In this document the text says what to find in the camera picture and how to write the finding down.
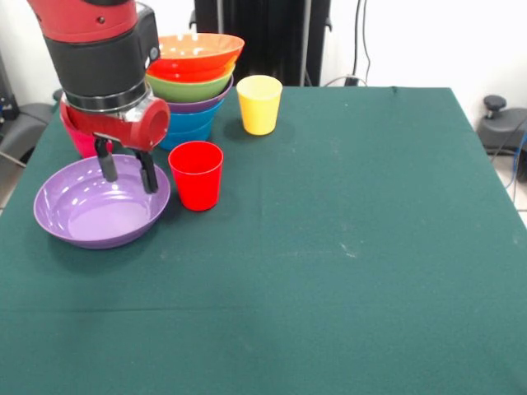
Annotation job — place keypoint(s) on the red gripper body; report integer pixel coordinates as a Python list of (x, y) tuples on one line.
[(119, 127)]

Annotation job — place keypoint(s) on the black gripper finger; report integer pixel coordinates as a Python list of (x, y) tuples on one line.
[(108, 162), (148, 175)]

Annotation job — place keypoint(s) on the red plastic cup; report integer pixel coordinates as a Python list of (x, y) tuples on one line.
[(197, 185)]

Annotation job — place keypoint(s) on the purple plastic bowl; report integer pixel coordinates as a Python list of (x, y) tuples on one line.
[(90, 214), (197, 106)]

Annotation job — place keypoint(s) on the large blue plastic bowl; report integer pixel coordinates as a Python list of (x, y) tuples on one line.
[(193, 119)]

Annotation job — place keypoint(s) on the green plastic bowl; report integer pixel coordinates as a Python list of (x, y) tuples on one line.
[(189, 90)]

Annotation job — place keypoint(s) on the orange plastic bowl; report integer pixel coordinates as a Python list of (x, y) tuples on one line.
[(193, 61)]

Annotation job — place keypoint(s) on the yellow plastic cup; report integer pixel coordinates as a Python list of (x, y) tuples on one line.
[(259, 115)]

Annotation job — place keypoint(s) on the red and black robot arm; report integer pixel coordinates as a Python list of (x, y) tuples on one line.
[(94, 49)]

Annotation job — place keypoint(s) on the pink plastic cup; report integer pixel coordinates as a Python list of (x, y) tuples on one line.
[(82, 146)]

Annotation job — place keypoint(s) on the small teal plastic bowl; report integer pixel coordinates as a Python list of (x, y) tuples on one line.
[(189, 140)]

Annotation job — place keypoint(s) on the grey equipment base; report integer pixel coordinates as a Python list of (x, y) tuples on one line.
[(24, 123)]

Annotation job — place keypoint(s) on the dark green tablecloth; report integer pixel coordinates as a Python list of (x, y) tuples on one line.
[(288, 267)]

